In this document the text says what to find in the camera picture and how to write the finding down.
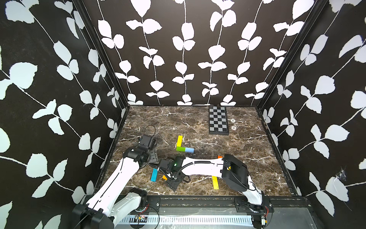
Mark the teal long block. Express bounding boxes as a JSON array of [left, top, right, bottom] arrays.
[[151, 169, 158, 182]]

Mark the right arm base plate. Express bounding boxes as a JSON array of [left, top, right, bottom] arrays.
[[234, 196, 273, 215]]

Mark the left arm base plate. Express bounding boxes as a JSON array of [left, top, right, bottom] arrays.
[[135, 196, 161, 214]]

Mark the yellow long block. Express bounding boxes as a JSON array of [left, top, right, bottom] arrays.
[[212, 176, 219, 190], [176, 135, 183, 148]]

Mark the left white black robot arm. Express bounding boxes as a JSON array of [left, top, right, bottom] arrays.
[[70, 146, 158, 229]]

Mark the white perforated cable duct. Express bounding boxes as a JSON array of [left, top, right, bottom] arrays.
[[118, 215, 253, 227]]

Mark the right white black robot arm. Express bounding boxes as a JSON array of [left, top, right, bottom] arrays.
[[158, 154, 264, 206]]

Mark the light blue short block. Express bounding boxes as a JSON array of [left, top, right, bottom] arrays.
[[185, 148, 194, 153]]

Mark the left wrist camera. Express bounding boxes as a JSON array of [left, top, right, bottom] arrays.
[[139, 135, 156, 148]]

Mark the black white checkerboard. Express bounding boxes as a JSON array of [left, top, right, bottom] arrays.
[[209, 106, 229, 135]]

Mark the green short block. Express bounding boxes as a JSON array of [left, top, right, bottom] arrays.
[[176, 147, 186, 152]]

